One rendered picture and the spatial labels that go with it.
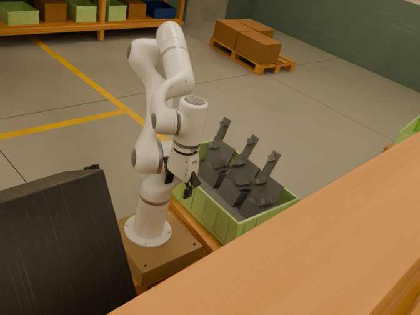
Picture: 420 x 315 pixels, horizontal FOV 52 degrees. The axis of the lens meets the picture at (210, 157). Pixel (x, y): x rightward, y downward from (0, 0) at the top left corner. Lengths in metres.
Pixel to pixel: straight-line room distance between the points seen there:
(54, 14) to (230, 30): 2.54
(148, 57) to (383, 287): 1.38
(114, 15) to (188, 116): 5.59
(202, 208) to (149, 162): 0.62
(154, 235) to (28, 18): 4.78
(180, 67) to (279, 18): 7.96
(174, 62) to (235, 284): 1.15
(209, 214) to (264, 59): 4.68
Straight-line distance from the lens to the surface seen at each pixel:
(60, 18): 6.38
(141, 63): 1.57
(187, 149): 1.27
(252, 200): 2.10
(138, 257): 1.67
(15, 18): 6.10
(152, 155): 1.48
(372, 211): 0.36
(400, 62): 8.05
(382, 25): 8.15
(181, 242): 1.76
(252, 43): 6.54
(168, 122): 1.22
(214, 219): 1.99
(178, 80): 1.32
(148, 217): 1.65
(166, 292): 0.24
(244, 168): 2.17
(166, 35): 1.45
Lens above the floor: 2.13
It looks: 31 degrees down
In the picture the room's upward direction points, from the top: 13 degrees clockwise
